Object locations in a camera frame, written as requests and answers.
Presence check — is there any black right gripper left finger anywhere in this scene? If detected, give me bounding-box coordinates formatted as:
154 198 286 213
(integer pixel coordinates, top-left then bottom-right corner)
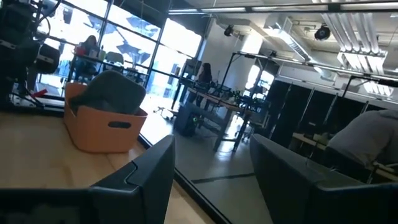
0 134 177 224

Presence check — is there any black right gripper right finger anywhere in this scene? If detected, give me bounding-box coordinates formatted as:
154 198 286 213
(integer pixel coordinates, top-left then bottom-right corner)
249 133 398 224

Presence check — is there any black bag on floor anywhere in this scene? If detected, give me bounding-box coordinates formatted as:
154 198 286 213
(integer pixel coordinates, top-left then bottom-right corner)
173 104 200 138

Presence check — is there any orange plastic bin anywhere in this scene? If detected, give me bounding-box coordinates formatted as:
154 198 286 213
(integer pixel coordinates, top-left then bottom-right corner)
63 82 149 154

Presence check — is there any black partition curtain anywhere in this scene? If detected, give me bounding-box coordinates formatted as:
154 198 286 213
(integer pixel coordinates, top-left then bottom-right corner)
266 80 387 149

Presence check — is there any seated person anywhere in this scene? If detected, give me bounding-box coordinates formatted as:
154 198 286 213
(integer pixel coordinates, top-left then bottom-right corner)
325 108 398 170

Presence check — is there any wooden workbench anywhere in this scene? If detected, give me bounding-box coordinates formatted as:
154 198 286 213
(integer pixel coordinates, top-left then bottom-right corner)
185 86 259 153

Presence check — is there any standing person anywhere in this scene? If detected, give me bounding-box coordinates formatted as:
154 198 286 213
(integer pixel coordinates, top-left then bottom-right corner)
195 62 214 107

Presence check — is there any black office chair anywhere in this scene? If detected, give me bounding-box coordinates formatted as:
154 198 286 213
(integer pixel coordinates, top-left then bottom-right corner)
104 51 125 73

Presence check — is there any small red object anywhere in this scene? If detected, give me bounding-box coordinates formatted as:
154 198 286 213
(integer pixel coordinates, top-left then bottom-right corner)
30 88 49 99

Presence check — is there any person at laptop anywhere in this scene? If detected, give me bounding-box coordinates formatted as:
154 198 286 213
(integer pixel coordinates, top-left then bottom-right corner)
74 34 101 76

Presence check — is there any long strip light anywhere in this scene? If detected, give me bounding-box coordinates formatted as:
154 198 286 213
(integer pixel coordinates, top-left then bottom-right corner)
167 1 398 15

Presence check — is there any black desk rail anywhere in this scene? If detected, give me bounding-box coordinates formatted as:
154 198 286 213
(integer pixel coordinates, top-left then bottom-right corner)
67 53 187 94

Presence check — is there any black overhead frame bar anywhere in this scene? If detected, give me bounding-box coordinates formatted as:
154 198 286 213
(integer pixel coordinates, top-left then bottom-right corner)
220 51 398 94

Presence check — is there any white ceiling air duct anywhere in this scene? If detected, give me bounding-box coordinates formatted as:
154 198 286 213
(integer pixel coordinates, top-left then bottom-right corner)
263 15 312 62

